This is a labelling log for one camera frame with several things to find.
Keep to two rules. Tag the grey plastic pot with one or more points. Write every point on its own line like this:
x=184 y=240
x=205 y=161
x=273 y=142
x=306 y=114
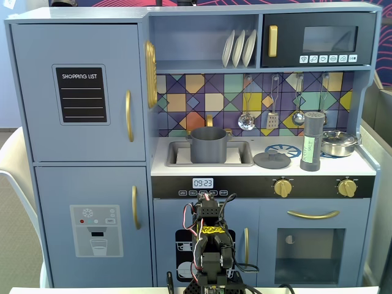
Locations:
x=208 y=147

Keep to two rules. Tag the metal hanging utensil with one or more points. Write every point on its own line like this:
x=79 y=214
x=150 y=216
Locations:
x=323 y=98

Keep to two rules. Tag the blue fridge door with blackboard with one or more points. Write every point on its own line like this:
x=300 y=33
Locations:
x=30 y=92

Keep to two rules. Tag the black red robot base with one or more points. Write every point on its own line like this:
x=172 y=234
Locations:
x=193 y=286

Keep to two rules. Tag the blue toy kitchen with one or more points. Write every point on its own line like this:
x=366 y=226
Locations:
x=202 y=46

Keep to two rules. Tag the gold stove knob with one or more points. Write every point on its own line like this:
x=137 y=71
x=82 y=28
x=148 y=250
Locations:
x=346 y=187
x=282 y=187

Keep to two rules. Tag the grey toy sink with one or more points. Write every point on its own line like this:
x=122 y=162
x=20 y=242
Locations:
x=173 y=153

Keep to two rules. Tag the grey ice dispenser sticker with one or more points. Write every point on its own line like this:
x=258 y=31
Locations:
x=96 y=231

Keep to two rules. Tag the white toy plate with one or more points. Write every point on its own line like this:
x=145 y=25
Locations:
x=227 y=50
x=238 y=49
x=249 y=47

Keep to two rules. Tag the gold faucet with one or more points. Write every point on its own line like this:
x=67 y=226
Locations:
x=209 y=120

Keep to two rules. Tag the blue oven door with window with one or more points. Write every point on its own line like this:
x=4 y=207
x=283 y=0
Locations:
x=269 y=245

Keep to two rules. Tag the grey salt shaker green label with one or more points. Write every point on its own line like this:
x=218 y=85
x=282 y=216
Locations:
x=312 y=131

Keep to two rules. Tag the metal slotted spatula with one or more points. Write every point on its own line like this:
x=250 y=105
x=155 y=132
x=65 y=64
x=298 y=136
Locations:
x=272 y=121

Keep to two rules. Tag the metal skimmer spoon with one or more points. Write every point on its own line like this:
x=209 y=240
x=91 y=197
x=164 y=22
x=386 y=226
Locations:
x=246 y=122

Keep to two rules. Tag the black table clamp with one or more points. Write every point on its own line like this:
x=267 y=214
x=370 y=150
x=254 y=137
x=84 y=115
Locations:
x=170 y=283

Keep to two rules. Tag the black shopping list board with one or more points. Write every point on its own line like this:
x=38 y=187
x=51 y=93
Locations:
x=81 y=95

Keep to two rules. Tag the blue dishwasher door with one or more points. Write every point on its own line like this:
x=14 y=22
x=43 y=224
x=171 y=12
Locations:
x=165 y=214

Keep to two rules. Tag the metal ladle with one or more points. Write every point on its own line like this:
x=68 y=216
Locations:
x=297 y=118

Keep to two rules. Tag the black microwave door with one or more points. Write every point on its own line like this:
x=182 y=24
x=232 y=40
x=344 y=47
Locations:
x=288 y=39

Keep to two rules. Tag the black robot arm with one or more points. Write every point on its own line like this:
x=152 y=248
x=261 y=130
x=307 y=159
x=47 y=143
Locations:
x=211 y=245

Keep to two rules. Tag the blue fridge door with dispenser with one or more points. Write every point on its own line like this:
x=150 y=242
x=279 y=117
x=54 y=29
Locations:
x=55 y=190

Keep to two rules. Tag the stainless steel pot with lid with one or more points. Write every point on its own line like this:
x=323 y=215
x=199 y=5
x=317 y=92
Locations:
x=338 y=142

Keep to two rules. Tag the white chair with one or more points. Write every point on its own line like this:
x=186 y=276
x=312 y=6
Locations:
x=18 y=159

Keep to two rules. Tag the grey round pot lid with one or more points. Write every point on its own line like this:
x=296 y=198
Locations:
x=272 y=160

